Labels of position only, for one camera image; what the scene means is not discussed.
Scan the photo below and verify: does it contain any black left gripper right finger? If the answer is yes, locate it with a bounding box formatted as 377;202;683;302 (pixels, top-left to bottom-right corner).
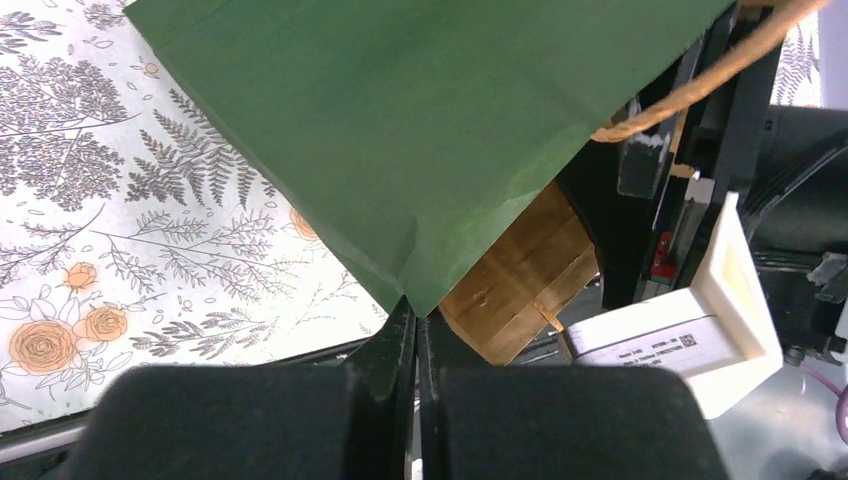
418;313;728;479

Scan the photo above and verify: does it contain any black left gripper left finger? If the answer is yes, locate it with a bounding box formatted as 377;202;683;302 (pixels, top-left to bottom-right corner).
59;296;417;480

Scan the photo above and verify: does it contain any green paper bag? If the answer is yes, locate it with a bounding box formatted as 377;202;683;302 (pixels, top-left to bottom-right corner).
124;0;829;367

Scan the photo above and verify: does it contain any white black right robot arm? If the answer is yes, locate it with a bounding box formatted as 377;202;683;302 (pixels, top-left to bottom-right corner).
558;1;847;479

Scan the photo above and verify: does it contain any floral patterned table mat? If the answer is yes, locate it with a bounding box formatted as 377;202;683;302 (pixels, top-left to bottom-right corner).
0;0;823;435

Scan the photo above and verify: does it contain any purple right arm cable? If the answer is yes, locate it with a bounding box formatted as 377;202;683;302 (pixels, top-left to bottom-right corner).
798;364;848;446

